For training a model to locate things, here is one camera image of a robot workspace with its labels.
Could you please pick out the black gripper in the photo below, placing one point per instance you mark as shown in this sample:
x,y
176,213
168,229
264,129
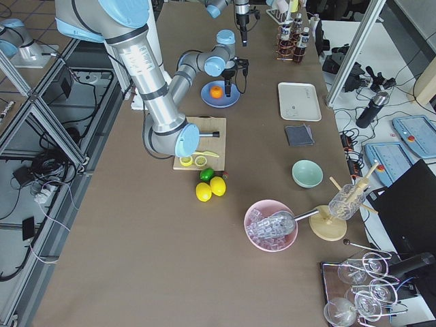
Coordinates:
x,y
241,14
227,76

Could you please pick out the orange mandarin fruit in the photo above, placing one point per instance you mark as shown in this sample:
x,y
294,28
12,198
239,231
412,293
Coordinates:
x,y
216,92

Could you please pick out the blue round plate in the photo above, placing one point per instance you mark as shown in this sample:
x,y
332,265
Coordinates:
x,y
223,101

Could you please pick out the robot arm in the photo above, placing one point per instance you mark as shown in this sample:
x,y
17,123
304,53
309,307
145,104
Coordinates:
x,y
241,10
124,26

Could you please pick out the tea bottle front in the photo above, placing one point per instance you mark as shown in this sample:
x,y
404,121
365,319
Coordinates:
x,y
285,44

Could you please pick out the tea bottle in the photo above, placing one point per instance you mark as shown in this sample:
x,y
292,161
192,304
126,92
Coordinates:
x,y
301,45
297,24
285,44

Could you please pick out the steel muddler black tip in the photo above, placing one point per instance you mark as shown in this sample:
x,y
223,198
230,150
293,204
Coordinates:
x,y
213,134

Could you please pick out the tea bottle back left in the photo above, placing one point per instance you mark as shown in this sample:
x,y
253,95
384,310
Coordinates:
x,y
297,24

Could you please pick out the tea bottle back right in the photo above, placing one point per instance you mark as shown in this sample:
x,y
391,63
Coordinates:
x,y
301,45

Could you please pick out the bamboo cutting board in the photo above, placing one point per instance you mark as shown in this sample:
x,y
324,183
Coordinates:
x,y
212,144

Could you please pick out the cream rabbit tray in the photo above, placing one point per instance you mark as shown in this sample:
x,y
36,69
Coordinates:
x,y
298,102

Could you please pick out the yellow plastic knife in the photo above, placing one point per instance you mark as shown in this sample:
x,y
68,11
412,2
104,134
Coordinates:
x,y
207,153

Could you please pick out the lemon half upper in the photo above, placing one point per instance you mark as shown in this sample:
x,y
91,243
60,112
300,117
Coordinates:
x,y
200,161

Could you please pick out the lemon half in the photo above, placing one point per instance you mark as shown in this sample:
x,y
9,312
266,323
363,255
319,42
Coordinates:
x,y
186,161
200,161

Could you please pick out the lemon half lower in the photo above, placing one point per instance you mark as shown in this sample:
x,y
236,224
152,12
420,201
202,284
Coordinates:
x,y
186,161

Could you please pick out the grey folded cloth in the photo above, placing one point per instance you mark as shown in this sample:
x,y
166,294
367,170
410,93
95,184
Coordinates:
x,y
299,135

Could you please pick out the green lime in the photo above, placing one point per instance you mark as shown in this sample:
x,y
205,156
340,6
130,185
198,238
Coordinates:
x,y
206,174

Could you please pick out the yellow lemon upper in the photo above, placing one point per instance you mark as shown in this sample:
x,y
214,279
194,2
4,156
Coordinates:
x,y
218,186

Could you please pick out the yellow lemon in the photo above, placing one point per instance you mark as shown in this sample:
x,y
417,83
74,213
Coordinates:
x,y
218,186
203,192

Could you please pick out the yellow lemon lower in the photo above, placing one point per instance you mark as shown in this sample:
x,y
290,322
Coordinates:
x,y
203,192

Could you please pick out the green bowl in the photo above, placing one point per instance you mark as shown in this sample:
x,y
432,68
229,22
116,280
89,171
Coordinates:
x,y
307,174

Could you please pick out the pink bowl with ice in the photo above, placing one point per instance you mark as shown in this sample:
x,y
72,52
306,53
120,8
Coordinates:
x,y
257,212

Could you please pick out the metal ice scoop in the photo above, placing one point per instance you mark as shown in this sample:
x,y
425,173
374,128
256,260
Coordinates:
x,y
278,224

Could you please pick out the black thermos bottle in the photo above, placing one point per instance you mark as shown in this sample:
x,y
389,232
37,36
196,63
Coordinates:
x,y
377,102

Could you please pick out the clear glass on stand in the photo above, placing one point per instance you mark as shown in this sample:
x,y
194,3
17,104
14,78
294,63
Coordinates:
x,y
346,202

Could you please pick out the wooden cup stand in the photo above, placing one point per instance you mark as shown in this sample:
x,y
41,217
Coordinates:
x,y
331,228

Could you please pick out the blue teach pendant near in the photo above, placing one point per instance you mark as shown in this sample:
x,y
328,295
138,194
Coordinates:
x,y
393,160

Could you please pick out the blue teach pendant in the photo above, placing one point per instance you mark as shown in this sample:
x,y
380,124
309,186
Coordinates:
x,y
393,160
418,133

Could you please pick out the blue teach pendant far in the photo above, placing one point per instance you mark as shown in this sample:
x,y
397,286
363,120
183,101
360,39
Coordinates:
x,y
418,133

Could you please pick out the black laptop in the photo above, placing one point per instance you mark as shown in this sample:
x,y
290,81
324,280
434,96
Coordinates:
x,y
407,210

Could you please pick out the wine glass rack tray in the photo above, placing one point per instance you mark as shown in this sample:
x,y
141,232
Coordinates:
x,y
360,291

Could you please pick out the copper wire bottle rack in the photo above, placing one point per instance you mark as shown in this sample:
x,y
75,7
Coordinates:
x,y
278,36

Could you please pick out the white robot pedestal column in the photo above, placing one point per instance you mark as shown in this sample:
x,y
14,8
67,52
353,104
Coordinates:
x,y
152,37

